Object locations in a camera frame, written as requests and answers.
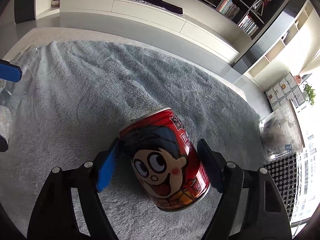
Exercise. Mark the leafy potted plant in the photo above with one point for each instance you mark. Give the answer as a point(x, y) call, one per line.
point(310, 93)

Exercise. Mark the small tripod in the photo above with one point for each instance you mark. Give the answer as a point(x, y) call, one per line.
point(257, 6)

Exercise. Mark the white animal-print drawer unit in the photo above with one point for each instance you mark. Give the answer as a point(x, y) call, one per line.
point(285, 92)

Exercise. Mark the row of white-spined books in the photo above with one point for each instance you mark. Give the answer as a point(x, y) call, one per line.
point(248, 25)

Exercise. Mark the red drink can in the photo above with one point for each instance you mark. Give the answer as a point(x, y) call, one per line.
point(160, 160)

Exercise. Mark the cream open shelf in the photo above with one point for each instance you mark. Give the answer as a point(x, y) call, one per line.
point(275, 62)

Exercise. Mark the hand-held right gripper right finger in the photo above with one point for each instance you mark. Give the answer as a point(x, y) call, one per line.
point(212, 167)

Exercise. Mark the clear plastic wrap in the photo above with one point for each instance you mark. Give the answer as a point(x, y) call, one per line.
point(5, 122)

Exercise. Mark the cream television cabinet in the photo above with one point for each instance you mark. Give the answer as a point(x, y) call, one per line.
point(150, 15)

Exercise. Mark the clear plastic cup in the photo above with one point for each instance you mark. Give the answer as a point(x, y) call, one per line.
point(25, 65)

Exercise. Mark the dark bookshelf unit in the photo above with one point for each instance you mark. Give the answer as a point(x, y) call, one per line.
point(250, 10)

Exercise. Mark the clear lidded container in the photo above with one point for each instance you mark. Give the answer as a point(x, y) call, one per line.
point(280, 135)

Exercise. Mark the row of pastel books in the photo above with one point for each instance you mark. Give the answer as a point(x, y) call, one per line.
point(228, 7)

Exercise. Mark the grey fleece blanket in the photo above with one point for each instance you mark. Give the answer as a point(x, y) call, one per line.
point(100, 100)

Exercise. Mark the purple cloth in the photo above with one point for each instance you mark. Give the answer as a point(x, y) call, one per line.
point(155, 2)

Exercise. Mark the black glossy column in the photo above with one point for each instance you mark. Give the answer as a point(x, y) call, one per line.
point(262, 52)

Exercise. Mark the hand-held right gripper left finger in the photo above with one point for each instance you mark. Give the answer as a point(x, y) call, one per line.
point(107, 167)

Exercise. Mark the pink toy figure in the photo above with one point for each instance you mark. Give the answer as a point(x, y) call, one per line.
point(298, 78)

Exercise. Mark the houndstooth tissue box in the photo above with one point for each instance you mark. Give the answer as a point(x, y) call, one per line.
point(282, 185)

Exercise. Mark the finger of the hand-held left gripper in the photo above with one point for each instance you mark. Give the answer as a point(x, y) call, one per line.
point(3, 143)
point(10, 71)

